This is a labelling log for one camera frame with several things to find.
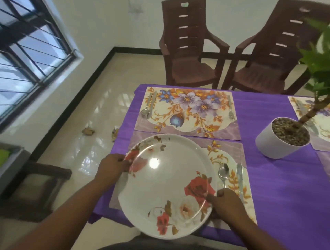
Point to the person's left hand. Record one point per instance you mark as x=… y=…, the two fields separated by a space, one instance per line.
x=112 y=168

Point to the person's right hand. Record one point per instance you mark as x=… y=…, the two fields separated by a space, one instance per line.
x=229 y=206

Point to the steel spoon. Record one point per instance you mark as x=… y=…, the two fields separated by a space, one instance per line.
x=223 y=171
x=313 y=127
x=145 y=113

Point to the stack of floral plates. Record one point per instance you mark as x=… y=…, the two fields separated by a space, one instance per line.
x=167 y=185

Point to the steel fork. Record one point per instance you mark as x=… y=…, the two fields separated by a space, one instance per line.
x=231 y=114

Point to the person's right forearm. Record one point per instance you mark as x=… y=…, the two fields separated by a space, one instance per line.
x=252 y=237

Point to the person's left forearm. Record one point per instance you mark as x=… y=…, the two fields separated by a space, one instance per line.
x=64 y=219

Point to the person's dark clothing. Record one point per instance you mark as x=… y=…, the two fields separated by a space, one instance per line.
x=154 y=244

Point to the crumpled colourful paper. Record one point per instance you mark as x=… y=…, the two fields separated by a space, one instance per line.
x=115 y=134

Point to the crumpled brown paper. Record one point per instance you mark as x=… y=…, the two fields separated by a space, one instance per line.
x=88 y=131

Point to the purple cloth table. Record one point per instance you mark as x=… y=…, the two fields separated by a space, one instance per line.
x=270 y=180

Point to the green plant with white pot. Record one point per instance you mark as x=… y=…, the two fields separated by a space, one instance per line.
x=268 y=146

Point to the grey plastic tray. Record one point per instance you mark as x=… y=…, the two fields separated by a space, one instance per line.
x=13 y=164

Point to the green cloth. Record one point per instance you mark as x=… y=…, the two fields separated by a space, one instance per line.
x=3 y=157

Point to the black barred window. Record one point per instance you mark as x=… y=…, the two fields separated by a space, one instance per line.
x=38 y=85

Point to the brown plastic chair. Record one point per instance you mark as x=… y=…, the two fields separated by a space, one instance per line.
x=257 y=77
x=190 y=72

